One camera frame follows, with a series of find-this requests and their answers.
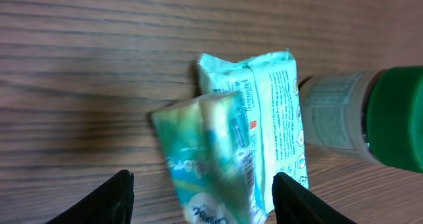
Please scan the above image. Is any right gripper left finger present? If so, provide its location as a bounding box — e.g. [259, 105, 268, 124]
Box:
[46, 170, 134, 224]

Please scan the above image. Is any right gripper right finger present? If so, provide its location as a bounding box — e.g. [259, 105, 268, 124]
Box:
[272, 172, 355, 224]

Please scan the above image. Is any teal white tissue packet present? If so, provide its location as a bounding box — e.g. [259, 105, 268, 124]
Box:
[152, 92, 266, 224]

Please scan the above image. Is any teal tissue pack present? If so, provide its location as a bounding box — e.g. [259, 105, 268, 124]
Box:
[198, 50, 309, 213]

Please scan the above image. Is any green lid seasoning jar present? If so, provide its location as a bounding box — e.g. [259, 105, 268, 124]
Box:
[299, 66, 422, 172]

